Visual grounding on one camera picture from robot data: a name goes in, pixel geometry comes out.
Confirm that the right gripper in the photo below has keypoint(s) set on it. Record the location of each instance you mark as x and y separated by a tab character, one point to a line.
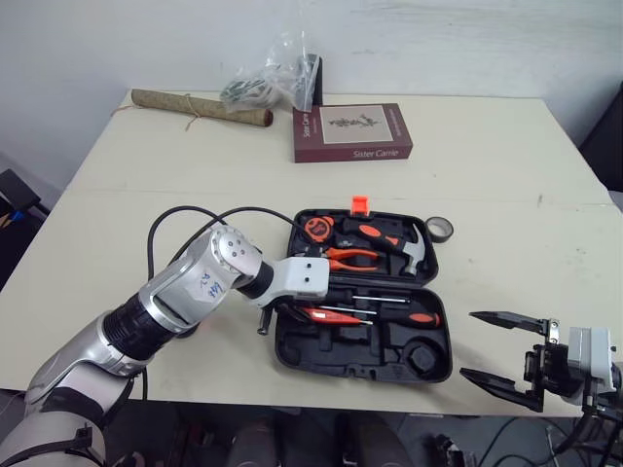
547	365

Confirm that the rolled tan scroll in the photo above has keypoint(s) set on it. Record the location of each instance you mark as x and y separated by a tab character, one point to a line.
194	106

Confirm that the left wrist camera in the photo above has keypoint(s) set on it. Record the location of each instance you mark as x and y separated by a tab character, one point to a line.
304	277

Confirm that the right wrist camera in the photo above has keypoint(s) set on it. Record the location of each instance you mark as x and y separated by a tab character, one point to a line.
591	357

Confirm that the dark red book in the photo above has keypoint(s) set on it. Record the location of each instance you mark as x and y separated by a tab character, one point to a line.
355	133

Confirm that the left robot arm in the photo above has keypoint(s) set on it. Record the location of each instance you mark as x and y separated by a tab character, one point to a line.
185	287

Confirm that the black tool case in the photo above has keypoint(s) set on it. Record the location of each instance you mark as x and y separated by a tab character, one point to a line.
360	350

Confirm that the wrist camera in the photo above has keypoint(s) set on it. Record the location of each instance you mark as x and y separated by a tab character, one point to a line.
591	357
304	277

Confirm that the black upright box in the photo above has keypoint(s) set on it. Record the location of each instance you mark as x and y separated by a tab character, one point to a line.
317	80

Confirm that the short metal shaft tool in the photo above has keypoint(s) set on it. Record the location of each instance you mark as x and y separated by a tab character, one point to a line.
264	323

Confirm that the robot body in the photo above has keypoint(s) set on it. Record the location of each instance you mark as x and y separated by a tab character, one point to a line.
316	442

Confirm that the clear plastic bag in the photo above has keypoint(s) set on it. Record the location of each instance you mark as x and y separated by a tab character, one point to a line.
272	80

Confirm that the grey roll of tape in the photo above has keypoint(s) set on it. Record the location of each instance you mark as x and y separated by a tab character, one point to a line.
440	229

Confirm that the orange black tape measure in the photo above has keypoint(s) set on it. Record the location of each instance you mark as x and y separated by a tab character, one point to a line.
318	228

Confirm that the thin steel screwdriver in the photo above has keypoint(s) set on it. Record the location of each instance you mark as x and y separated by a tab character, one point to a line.
350	310

